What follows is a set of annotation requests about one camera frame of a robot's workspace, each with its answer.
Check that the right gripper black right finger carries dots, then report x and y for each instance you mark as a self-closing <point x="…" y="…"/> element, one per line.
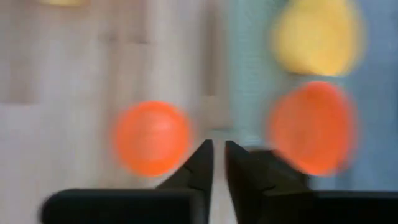
<point x="280" y="205"/>

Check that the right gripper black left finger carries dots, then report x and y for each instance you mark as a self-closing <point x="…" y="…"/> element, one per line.
<point x="124" y="207"/>

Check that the orange-red plastic mini bowl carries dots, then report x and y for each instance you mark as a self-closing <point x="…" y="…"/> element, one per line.
<point x="312" y="127"/>
<point x="152" y="138"/>

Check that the yellow plastic mini bowl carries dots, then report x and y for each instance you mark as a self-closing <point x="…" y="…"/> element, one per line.
<point x="317" y="37"/>

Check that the green perforated metal shelf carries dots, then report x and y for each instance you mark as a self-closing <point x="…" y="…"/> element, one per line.
<point x="252" y="77"/>

